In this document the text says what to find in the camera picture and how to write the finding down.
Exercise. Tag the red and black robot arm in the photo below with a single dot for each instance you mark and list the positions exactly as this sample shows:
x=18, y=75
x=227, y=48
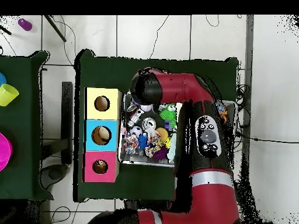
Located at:
x=205, y=186

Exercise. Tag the shallow clear mesh bin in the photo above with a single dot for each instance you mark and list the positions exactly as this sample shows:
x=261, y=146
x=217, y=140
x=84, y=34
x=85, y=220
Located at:
x=135, y=159

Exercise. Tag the wooden box with three holes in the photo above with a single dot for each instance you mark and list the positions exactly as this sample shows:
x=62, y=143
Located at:
x=102, y=135

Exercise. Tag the open silver can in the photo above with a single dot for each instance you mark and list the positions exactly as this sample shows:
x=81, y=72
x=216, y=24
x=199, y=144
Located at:
x=149, y=123

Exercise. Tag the toy burger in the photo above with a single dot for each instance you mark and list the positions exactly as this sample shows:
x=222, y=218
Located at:
x=162, y=134

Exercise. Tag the green spiky ball with eyes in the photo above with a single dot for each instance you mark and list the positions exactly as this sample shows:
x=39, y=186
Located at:
x=169, y=114

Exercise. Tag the dark green table cloth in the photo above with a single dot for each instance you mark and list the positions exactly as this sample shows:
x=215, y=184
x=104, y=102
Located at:
x=107, y=70

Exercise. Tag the green side table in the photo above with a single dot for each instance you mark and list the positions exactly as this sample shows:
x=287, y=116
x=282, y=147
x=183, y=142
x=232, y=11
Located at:
x=28, y=126

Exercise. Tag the black tripod leg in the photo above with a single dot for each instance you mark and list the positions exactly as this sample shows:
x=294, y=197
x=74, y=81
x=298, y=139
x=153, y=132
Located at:
x=55, y=28

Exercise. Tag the lime green cup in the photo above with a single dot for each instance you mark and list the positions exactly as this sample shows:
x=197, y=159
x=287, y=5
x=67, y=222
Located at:
x=7, y=94

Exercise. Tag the pink disc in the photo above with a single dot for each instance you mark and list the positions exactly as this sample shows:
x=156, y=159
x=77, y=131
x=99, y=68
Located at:
x=3, y=149

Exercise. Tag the blue disc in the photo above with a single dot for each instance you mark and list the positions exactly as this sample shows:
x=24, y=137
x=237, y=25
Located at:
x=1, y=79

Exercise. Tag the small purple bottle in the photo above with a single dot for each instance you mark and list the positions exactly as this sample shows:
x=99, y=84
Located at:
x=24, y=24

